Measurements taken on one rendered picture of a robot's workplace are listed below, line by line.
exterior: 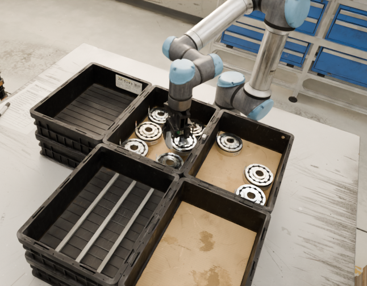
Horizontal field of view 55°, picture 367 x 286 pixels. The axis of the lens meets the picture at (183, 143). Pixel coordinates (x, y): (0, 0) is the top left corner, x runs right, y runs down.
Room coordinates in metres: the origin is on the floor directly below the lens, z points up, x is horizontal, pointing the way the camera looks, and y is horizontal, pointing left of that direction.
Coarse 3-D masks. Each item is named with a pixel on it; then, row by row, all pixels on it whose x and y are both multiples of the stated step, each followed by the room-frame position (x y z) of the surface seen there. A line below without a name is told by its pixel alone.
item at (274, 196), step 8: (224, 112) 1.10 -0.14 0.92; (232, 112) 1.10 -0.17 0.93; (216, 120) 1.05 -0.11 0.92; (248, 120) 1.07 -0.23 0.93; (272, 128) 1.04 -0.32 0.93; (208, 136) 0.94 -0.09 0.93; (200, 144) 0.89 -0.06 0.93; (288, 144) 0.97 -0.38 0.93; (200, 152) 0.85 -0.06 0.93; (288, 152) 0.93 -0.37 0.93; (192, 160) 0.80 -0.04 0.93; (184, 176) 0.73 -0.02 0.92; (192, 176) 0.73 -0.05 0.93; (280, 176) 0.80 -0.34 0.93; (208, 184) 0.71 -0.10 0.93; (280, 184) 0.76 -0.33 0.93; (224, 192) 0.69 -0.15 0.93; (248, 200) 0.68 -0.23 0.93; (272, 200) 0.69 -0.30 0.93; (264, 208) 0.66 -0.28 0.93; (272, 208) 0.66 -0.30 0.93
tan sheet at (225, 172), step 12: (252, 144) 1.04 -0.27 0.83; (216, 156) 0.94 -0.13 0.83; (240, 156) 0.97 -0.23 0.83; (252, 156) 0.98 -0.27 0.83; (264, 156) 0.99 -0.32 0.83; (276, 156) 1.00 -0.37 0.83; (204, 168) 0.87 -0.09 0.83; (216, 168) 0.88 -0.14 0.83; (228, 168) 0.89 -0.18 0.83; (240, 168) 0.90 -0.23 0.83; (276, 168) 0.94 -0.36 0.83; (204, 180) 0.81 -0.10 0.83; (216, 180) 0.82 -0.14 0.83; (228, 180) 0.83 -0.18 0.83; (240, 180) 0.84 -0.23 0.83; (264, 192) 0.81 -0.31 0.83
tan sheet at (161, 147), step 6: (144, 120) 1.07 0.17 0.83; (162, 138) 0.99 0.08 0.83; (156, 144) 0.95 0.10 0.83; (162, 144) 0.96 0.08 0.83; (150, 150) 0.91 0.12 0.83; (156, 150) 0.92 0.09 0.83; (162, 150) 0.92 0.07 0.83; (168, 150) 0.93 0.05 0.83; (150, 156) 0.88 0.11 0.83; (180, 156) 0.91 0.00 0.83; (186, 156) 0.92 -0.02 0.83
